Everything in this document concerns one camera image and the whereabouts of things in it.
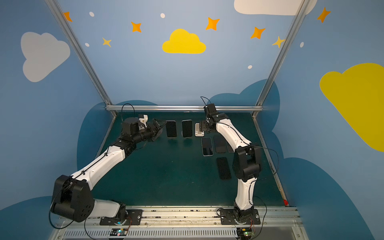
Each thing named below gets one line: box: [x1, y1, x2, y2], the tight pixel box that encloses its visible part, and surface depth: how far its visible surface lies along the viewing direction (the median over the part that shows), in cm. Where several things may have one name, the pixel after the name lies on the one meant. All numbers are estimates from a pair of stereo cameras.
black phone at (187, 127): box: [182, 119, 193, 138], surface depth 100 cm
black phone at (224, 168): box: [216, 157, 232, 180], surface depth 95 cm
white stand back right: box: [195, 122, 205, 137], surface depth 110 cm
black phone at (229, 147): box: [226, 140, 235, 153], surface depth 60 cm
